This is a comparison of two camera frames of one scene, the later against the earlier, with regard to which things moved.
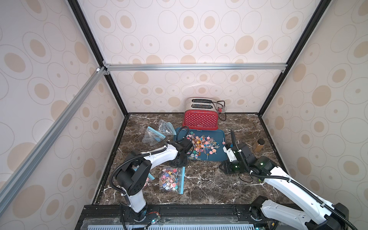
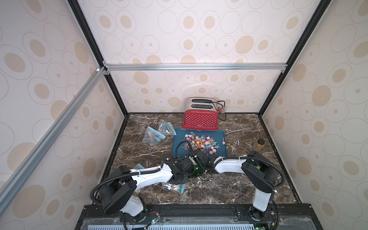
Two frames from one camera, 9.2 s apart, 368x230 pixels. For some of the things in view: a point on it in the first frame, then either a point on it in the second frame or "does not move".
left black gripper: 185,164 to 175,182
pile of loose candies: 206,144 does not move
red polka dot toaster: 200,113 does not move
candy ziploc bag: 152,136 does not move
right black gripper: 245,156 to 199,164
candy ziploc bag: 166,127 does not move
